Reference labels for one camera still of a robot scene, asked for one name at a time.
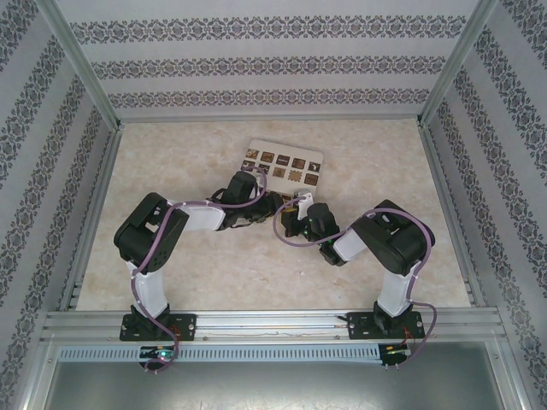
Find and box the wooden box with picture tiles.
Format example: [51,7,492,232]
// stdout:
[238,138,325,202]

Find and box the grey metal sheet panel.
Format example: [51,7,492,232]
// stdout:
[25,341,529,410]

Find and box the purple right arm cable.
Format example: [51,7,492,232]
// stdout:
[273,196,438,369]

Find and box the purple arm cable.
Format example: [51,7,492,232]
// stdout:
[132,165,268,373]
[273,196,438,369]

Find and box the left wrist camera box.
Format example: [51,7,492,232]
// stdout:
[295,189,316,221]

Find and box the aluminium rear floor rail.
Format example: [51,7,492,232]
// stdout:
[115,114,424,126]

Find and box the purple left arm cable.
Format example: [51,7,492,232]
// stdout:
[132,165,268,373]

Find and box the aluminium mounting rail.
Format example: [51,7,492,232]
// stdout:
[40,306,504,343]

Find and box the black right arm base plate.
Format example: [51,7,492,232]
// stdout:
[344,311,426,342]

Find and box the slotted grey cable duct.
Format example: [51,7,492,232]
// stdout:
[57,343,382,365]

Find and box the aluminium side floor rail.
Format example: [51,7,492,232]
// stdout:
[416,123,488,308]
[59,126,125,311]

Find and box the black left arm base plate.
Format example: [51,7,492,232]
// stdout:
[119,313,198,343]

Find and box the aluminium frame post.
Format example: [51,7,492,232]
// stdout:
[36,0,123,129]
[416,0,505,127]

